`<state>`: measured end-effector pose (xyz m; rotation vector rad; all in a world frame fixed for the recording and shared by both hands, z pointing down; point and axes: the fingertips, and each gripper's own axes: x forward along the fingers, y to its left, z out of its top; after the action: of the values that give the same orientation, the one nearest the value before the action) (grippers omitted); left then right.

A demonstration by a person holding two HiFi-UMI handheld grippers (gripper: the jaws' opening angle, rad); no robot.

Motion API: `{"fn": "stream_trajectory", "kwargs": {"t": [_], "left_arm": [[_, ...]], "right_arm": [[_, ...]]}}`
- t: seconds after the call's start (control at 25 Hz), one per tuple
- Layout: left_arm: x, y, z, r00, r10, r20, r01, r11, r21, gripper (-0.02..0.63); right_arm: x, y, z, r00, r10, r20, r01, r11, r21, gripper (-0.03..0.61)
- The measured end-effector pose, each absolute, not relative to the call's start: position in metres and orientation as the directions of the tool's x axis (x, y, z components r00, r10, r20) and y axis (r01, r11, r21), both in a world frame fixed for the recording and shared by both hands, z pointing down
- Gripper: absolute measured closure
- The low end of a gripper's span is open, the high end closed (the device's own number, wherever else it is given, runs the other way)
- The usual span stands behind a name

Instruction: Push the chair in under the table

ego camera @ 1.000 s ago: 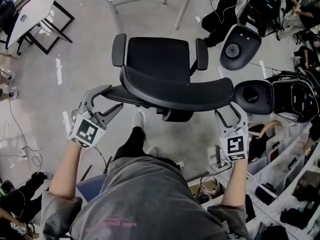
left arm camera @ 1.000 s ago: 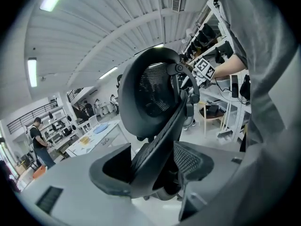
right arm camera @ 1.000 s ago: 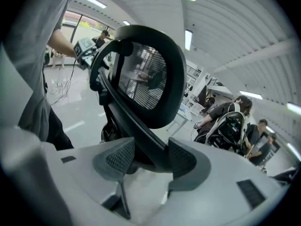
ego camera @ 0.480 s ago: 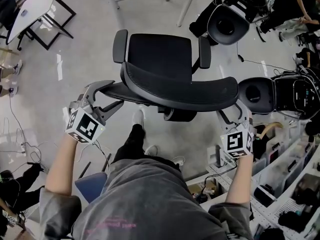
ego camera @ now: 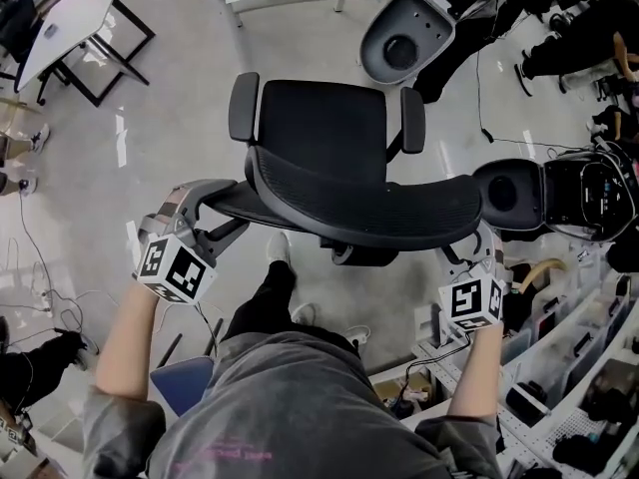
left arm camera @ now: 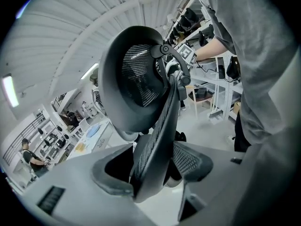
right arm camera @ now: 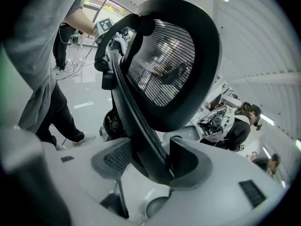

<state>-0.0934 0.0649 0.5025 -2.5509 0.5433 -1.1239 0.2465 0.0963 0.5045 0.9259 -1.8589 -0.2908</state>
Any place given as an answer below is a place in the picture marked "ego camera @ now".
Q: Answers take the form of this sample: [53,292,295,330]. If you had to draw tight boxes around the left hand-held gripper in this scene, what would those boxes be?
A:
[132,178,251,304]

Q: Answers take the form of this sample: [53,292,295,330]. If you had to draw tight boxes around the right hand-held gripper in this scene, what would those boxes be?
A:
[437,220,511,332]

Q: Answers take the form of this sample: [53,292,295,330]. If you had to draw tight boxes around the black office chair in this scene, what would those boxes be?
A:
[0,0,41,74]
[208,71,484,267]

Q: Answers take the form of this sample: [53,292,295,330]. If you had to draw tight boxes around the person's left forearm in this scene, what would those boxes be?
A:
[94,281,161,402]

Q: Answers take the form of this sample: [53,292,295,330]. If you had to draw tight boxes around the person's right forearm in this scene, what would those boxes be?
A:
[445,324,504,418]

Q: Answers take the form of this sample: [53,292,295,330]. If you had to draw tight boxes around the blue chair seat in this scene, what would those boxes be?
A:
[149,356,216,418]

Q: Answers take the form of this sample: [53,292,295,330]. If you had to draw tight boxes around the black shell backpack rig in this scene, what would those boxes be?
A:
[471,150,639,241]

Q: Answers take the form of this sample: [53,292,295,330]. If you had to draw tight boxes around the person's left white shoe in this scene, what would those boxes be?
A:
[267,231,292,264]

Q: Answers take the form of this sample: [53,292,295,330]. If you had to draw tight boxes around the person's white shoe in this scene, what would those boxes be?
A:
[267,231,292,264]
[292,302,320,326]

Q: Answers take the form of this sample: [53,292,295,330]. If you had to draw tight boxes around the person's black trousers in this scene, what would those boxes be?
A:
[219,259,360,363]

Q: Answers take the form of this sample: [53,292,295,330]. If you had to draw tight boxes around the person's right white shoe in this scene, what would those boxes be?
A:
[292,302,320,326]

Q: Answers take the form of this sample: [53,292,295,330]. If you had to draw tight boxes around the white storage shelf rack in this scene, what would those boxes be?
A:
[413,246,639,479]

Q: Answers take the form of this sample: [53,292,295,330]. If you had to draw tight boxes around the person's grey shirt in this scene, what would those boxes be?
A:
[82,330,503,479]

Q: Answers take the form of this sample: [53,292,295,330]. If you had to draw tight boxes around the white shell backpack rig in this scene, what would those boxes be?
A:
[358,0,458,87]

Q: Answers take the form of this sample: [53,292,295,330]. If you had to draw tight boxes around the white side table black legs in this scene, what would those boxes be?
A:
[13,0,156,108]

